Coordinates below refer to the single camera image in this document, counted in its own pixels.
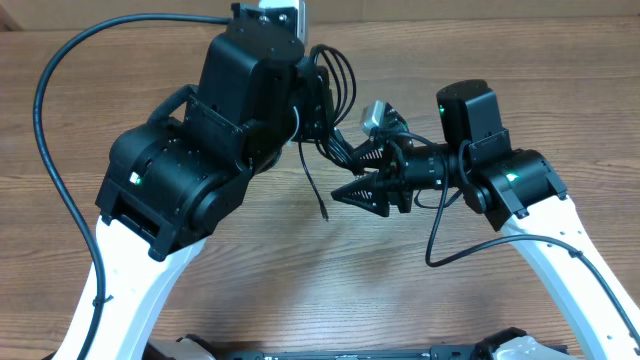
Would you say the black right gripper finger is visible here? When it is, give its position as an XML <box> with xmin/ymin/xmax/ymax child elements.
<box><xmin>350</xmin><ymin>140</ymin><xmax>384</xmax><ymax>165</ymax></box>
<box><xmin>331</xmin><ymin>172</ymin><xmax>390</xmax><ymax>217</ymax></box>

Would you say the black USB cable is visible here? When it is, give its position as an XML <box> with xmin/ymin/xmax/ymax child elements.
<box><xmin>309</xmin><ymin>43</ymin><xmax>366</xmax><ymax>176</ymax></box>

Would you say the black cable white-tipped plug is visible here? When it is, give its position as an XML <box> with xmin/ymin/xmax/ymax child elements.
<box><xmin>297</xmin><ymin>142</ymin><xmax>329</xmax><ymax>222</ymax></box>

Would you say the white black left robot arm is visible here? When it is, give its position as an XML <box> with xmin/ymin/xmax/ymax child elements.
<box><xmin>57</xmin><ymin>1</ymin><xmax>335</xmax><ymax>359</ymax></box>

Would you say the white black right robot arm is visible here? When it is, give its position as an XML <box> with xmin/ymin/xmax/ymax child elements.
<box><xmin>332</xmin><ymin>79</ymin><xmax>639</xmax><ymax>359</ymax></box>

